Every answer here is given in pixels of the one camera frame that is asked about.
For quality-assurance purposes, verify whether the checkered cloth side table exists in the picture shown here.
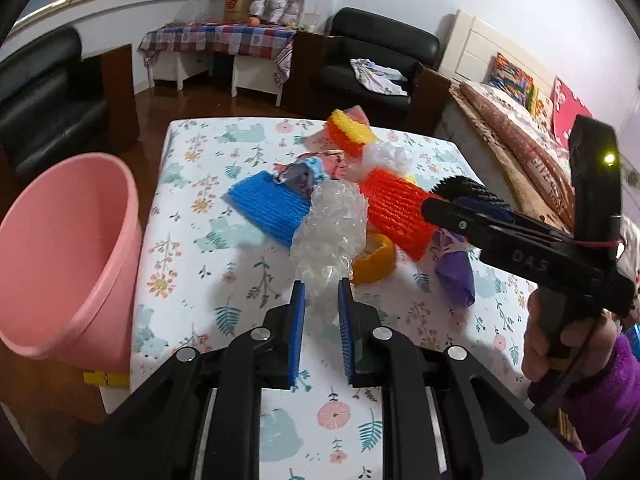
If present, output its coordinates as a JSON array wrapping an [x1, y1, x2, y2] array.
[[138, 23, 296, 101]]

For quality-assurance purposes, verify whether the clear plastic bag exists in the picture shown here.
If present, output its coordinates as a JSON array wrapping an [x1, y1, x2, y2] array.
[[174, 0, 210, 26]]

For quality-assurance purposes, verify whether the blue foam fruit net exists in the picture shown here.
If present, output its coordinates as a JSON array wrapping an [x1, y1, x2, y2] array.
[[226, 171, 310, 248]]

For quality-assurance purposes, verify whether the black leather armchair left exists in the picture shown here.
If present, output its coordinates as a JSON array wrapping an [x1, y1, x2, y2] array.
[[1, 26, 140, 183]]

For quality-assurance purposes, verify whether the bed with brown blanket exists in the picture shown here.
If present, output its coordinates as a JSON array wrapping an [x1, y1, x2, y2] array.
[[434, 79, 640, 241]]

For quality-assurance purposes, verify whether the floral bear tablecloth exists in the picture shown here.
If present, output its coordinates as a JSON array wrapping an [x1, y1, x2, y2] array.
[[130, 117, 533, 479]]

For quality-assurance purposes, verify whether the drink cup with straw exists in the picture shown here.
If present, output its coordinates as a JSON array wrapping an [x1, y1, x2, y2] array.
[[304, 6, 321, 34]]

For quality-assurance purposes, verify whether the purple packet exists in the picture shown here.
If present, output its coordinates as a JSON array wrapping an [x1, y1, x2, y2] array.
[[432, 228, 475, 308]]

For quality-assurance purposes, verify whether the colourful paper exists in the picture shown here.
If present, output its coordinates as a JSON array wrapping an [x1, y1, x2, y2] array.
[[273, 150, 347, 198]]

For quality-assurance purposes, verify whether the colourful striped pillow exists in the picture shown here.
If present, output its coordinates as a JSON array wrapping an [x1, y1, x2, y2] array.
[[488, 52, 534, 106]]

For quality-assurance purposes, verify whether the pink plastic bucket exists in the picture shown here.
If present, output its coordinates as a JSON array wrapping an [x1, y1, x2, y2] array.
[[1, 153, 142, 374]]

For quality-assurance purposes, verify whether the red foam fruit net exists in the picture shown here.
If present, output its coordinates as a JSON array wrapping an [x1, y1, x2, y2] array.
[[359, 168, 437, 261]]

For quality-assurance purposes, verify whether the right hand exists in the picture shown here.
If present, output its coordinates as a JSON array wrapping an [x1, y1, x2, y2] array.
[[522, 290, 618, 382]]

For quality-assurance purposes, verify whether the black leather armchair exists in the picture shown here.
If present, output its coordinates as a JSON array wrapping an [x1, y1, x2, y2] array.
[[281, 8, 451, 136], [1, 26, 140, 183]]

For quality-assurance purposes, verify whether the pink paper under net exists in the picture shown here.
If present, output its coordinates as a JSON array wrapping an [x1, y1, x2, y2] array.
[[345, 105, 370, 126]]

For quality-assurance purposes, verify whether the white wooden headboard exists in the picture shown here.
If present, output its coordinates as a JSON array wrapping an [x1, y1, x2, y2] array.
[[438, 9, 555, 96]]

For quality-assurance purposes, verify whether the cloth on armchair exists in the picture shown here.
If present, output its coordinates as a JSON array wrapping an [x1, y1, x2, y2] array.
[[350, 58, 408, 96]]

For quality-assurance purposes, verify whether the black foam fruit net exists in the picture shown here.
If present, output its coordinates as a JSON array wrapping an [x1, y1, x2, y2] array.
[[431, 176, 511, 210]]

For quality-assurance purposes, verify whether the yellow orange foam net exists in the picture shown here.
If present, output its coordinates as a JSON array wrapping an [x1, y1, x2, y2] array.
[[324, 110, 378, 158]]

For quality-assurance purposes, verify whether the clear bubble wrap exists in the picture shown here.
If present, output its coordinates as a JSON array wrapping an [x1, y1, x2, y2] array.
[[290, 180, 368, 311]]

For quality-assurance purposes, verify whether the pink flower pillow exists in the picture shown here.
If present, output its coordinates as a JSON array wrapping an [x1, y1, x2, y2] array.
[[552, 77, 592, 148]]

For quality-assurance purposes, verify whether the white crumpled plastic bag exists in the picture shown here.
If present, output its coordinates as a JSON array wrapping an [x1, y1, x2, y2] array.
[[361, 141, 412, 177]]

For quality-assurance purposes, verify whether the black leather armchair back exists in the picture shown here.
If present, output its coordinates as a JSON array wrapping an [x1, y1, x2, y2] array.
[[281, 8, 451, 136]]

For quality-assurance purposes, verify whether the purple sleeve right forearm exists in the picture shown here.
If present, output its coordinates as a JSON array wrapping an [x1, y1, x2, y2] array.
[[561, 335, 639, 479]]

